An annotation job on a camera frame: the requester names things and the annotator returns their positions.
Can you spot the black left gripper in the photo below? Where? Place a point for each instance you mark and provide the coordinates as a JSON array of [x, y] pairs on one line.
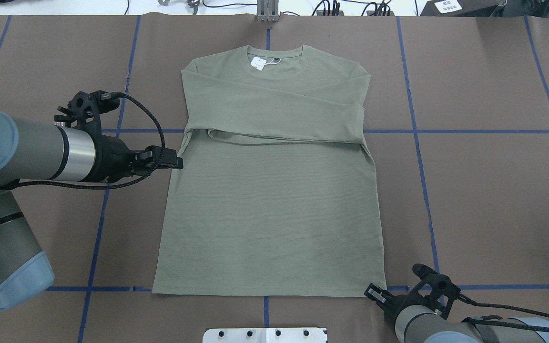
[[114, 159]]

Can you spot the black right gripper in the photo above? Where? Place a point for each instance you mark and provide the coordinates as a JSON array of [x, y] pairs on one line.
[[391, 302]]

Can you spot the olive green long-sleeve shirt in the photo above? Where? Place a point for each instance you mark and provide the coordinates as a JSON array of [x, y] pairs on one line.
[[278, 194]]

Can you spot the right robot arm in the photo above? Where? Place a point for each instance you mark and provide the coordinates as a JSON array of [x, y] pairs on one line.
[[422, 316]]

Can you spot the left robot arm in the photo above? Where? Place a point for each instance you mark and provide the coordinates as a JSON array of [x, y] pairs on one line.
[[72, 151]]

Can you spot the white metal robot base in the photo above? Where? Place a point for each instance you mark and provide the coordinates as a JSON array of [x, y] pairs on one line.
[[266, 335]]

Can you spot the white paper size tag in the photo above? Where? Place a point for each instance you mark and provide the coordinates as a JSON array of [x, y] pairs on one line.
[[258, 63]]

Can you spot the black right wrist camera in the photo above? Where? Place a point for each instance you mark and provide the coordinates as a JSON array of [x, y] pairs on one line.
[[434, 291]]

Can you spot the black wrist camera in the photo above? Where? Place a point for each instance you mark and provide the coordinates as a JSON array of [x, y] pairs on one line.
[[434, 291], [84, 111]]

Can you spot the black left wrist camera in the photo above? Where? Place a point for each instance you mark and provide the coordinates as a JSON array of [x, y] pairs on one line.
[[84, 111]]

